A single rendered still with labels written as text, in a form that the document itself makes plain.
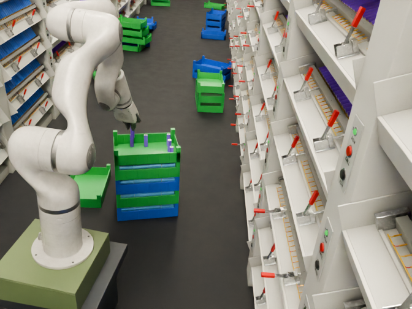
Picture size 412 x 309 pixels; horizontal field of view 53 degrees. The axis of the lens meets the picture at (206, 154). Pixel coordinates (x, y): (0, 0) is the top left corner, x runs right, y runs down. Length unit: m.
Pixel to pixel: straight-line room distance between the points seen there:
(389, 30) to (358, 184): 0.22
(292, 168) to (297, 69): 0.31
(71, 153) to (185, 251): 0.94
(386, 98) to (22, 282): 1.11
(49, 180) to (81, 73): 0.32
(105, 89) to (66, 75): 0.40
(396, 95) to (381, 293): 0.26
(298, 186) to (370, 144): 0.53
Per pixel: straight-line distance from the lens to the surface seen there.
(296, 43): 1.28
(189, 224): 2.08
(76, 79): 1.23
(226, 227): 2.08
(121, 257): 1.52
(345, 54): 0.83
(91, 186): 2.35
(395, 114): 0.60
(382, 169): 0.65
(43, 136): 1.18
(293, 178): 1.16
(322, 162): 0.86
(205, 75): 3.41
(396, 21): 0.60
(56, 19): 1.33
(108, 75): 1.60
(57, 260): 1.39
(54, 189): 1.25
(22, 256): 1.44
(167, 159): 1.91
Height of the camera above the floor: 1.34
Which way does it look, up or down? 30 degrees down
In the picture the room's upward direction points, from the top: 4 degrees clockwise
